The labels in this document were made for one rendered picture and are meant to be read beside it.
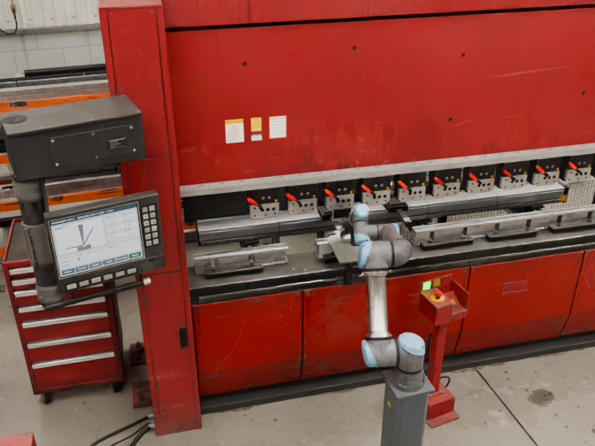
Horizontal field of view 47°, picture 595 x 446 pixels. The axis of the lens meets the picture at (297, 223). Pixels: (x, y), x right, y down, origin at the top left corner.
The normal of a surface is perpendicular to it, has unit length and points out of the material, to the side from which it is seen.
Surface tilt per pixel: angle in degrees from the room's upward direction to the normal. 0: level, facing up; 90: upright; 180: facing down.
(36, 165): 90
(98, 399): 0
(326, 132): 90
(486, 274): 90
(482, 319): 90
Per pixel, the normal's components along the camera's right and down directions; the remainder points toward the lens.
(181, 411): 0.23, 0.48
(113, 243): 0.47, 0.43
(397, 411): -0.47, 0.43
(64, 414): 0.00, -0.88
